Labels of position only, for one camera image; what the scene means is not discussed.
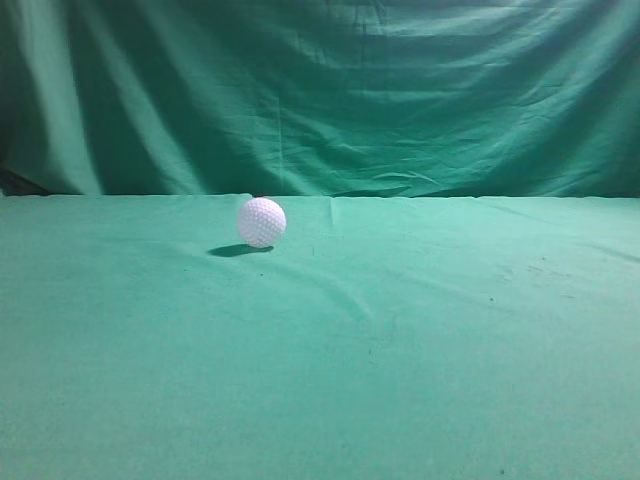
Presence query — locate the green table cloth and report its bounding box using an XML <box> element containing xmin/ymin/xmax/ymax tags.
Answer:
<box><xmin>1</xmin><ymin>195</ymin><xmax>639</xmax><ymax>479</ymax></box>

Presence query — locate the green backdrop cloth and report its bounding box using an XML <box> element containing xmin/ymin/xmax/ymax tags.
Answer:
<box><xmin>1</xmin><ymin>1</ymin><xmax>639</xmax><ymax>197</ymax></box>

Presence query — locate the white dimpled golf ball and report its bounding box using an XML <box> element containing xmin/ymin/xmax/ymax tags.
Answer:
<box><xmin>237</xmin><ymin>197</ymin><xmax>287</xmax><ymax>248</ymax></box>

